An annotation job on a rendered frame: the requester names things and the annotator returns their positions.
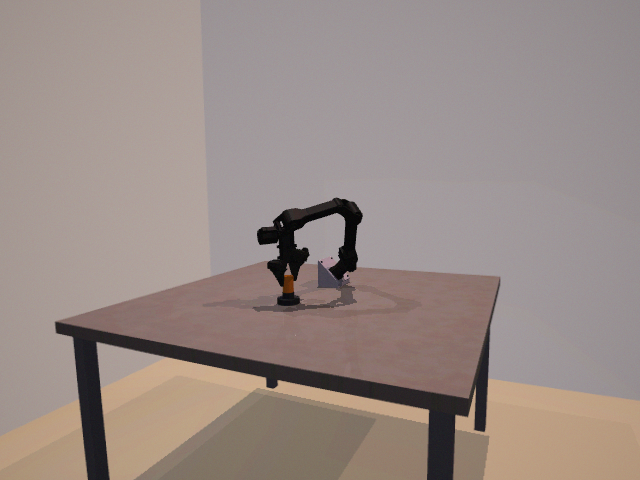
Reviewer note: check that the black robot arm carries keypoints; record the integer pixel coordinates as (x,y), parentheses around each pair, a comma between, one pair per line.
(294,219)

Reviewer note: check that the orange cylinder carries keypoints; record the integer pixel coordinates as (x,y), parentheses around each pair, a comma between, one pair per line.
(288,284)

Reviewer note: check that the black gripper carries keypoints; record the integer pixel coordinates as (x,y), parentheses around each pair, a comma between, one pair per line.
(278,267)

